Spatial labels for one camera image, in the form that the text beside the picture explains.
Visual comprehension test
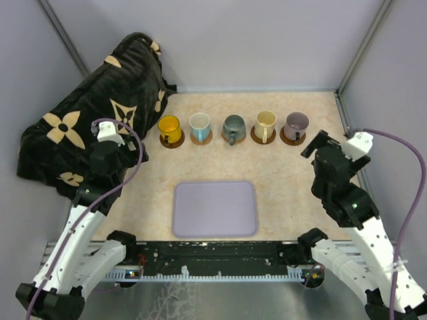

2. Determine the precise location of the purple ceramic mug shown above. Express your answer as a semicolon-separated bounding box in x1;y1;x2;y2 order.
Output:
284;112;310;141

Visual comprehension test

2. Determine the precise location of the dark wooden coaster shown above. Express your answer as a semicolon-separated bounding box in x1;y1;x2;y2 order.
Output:
250;126;276;145
280;127;306;146
159;130;185;149

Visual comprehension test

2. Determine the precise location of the cream ceramic mug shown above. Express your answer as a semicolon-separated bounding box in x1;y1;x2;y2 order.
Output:
254;111;276;144

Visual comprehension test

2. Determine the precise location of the yellow ceramic mug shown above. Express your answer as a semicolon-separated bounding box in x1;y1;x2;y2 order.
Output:
157;115;181;144

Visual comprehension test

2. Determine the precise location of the grey ceramic mug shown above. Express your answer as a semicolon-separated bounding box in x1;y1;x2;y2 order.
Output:
222;115;246;146

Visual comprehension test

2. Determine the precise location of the white mug blue handle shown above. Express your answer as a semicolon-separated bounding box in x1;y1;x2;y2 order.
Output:
189;113;211;143

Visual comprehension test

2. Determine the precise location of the light woven rattan coaster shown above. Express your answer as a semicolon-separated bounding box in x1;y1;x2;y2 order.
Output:
190;130;213;146

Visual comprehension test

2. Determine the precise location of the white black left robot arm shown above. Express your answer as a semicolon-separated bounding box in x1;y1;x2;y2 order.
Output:
15;137;147;319

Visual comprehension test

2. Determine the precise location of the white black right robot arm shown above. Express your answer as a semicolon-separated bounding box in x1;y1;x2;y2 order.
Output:
298;129;426;319

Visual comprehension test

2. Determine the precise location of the black floral blanket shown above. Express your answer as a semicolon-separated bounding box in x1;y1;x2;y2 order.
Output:
17;32;176;199

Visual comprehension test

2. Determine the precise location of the lavender plastic tray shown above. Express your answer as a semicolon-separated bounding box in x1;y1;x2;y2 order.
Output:
172;181;258;239

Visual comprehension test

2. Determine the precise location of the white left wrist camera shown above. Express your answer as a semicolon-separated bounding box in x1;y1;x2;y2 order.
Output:
91;121;125;146

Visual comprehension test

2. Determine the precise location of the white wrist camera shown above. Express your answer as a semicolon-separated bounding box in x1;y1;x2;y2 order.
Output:
91;121;125;146
341;131;373;161

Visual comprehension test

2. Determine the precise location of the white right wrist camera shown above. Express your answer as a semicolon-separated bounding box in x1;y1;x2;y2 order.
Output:
341;131;373;161

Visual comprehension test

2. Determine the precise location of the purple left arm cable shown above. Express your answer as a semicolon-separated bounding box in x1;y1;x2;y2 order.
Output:
25;118;144;320

